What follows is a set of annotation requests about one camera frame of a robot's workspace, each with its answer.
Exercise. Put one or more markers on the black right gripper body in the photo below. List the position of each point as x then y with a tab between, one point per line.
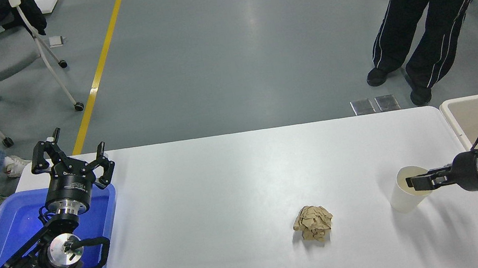
466	171

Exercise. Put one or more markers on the metal floor plate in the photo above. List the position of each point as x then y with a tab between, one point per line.
362	107
387	103

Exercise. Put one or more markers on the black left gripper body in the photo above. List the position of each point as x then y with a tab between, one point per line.
70	184

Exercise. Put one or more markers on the white paper cup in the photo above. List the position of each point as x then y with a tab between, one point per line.
401	201

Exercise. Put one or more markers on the white flat board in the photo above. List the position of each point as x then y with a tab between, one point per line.
48	1

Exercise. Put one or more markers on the small white floor box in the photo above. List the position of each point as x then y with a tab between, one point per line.
56	41

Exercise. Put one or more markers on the crumpled tan paper ball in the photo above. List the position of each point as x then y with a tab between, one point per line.
313	224

